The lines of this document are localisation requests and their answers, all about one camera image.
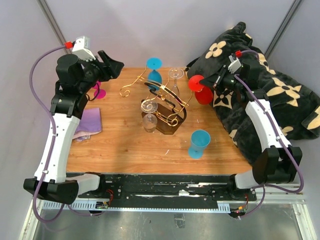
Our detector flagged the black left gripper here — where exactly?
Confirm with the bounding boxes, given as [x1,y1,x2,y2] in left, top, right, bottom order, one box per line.
[77,50,125,93]

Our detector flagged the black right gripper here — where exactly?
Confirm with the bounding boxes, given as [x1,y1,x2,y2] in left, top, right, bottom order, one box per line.
[199,64,244,93]

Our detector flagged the red plastic wine glass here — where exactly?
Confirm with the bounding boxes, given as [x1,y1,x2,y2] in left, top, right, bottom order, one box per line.
[188,75,214,105]

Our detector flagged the magenta plastic wine glass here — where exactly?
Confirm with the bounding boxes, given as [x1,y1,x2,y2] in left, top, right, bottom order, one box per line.
[93,81,106,100]

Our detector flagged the blue plastic wine glass front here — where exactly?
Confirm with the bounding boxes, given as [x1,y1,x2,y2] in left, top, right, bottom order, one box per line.
[188,129,211,159]

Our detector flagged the blue plastic wine glass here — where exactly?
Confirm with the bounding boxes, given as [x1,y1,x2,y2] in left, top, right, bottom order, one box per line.
[146,57,162,84]
[188,129,211,159]

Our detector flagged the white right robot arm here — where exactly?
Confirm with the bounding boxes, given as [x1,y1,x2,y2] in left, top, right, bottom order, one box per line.
[201,54,304,200]

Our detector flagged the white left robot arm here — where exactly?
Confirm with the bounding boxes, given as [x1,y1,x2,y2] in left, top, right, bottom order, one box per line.
[23,50,125,205]

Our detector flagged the clear wine glass back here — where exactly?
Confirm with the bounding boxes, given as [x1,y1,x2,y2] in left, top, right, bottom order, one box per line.
[168,68,184,97]

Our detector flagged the clear wine glass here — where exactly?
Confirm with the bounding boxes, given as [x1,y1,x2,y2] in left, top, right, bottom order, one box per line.
[168,68,184,97]
[141,99,158,133]

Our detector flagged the blue plastic wine glass back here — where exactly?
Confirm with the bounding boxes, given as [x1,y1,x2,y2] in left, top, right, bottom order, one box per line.
[146,57,162,84]

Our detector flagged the clear wine glass front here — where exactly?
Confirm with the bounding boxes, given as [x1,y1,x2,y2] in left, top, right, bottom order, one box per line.
[141,99,158,133]

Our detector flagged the black floral plush pillow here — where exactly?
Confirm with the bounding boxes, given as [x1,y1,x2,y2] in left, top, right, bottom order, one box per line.
[185,21,320,165]

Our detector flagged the purple folded cloth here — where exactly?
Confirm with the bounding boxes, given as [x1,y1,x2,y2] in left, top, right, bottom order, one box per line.
[73,107,102,142]

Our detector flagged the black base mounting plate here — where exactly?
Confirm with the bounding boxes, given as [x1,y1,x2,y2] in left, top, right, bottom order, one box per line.
[79,174,257,211]

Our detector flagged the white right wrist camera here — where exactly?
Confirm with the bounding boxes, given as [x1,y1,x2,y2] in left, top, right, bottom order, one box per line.
[227,50,243,74]

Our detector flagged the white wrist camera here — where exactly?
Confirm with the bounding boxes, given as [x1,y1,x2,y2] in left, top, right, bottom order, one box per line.
[227,50,243,74]
[64,36,97,62]

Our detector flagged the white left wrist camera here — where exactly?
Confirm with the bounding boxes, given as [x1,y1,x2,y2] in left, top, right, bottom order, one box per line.
[64,36,97,62]

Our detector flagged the gold wire wine glass rack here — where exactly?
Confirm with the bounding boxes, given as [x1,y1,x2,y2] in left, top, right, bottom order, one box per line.
[119,66,193,135]

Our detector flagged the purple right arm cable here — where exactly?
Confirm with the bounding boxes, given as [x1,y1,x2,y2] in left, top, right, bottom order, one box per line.
[233,49,305,221]

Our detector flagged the aluminium frame rail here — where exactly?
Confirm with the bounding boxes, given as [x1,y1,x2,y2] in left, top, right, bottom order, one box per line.
[23,172,303,216]

